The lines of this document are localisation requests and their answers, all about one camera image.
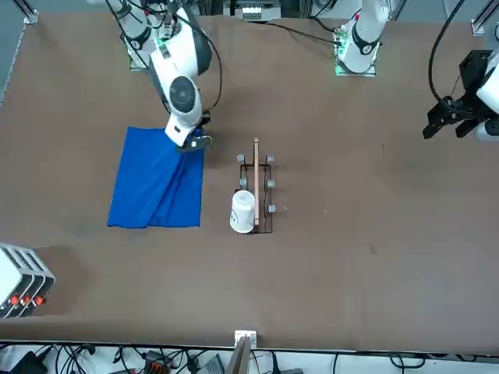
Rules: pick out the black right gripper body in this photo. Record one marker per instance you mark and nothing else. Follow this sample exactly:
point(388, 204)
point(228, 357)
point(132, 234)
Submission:
point(202, 142)

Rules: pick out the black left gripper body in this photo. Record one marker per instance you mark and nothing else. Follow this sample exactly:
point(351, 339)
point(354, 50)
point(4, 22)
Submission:
point(475, 70)

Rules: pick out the blue towel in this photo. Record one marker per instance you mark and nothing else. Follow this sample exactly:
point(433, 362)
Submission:
point(136, 187)

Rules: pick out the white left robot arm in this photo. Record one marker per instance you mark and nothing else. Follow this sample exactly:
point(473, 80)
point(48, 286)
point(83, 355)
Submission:
point(364, 35)

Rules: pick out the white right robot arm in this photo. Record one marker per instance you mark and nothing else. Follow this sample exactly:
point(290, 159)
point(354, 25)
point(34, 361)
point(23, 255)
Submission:
point(175, 50)

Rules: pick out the white paper cup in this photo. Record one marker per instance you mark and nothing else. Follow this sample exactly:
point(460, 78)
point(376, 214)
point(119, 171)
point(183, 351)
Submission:
point(242, 212)

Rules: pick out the orange and black device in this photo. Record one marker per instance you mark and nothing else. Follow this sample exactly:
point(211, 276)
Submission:
point(156, 366)

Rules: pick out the black power adapter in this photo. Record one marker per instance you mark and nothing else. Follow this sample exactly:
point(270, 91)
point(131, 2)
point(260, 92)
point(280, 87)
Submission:
point(29, 364)

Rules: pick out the aluminium frame profile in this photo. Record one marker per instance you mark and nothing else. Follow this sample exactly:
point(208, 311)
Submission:
point(481, 21)
point(31, 13)

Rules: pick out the aluminium camera post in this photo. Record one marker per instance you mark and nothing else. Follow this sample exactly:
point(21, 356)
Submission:
point(239, 358)

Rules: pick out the white slotted switch box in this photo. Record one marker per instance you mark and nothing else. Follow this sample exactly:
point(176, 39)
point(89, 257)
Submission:
point(15, 280)

